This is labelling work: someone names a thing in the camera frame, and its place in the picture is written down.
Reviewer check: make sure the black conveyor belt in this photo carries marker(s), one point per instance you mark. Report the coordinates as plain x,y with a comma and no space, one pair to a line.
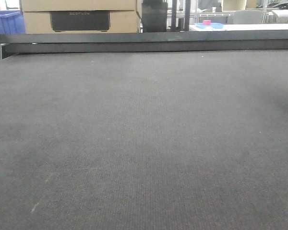
144,141

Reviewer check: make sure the cardboard box with black print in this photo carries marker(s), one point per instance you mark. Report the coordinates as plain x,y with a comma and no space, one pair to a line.
81,16

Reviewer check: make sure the black cylindrical bin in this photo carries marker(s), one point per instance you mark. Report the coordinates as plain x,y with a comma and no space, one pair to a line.
154,16

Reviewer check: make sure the red tape roll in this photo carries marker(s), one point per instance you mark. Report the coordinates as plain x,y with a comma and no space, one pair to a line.
206,22

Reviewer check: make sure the blue tray on table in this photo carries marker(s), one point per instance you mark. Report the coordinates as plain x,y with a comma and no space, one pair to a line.
211,25

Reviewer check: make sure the blue plastic crate background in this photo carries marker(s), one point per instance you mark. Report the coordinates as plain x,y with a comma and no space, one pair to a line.
11,22

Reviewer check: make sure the white background table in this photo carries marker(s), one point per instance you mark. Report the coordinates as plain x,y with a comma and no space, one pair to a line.
245,27

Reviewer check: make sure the black conveyor side rail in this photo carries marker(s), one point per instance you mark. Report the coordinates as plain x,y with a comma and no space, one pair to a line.
144,42

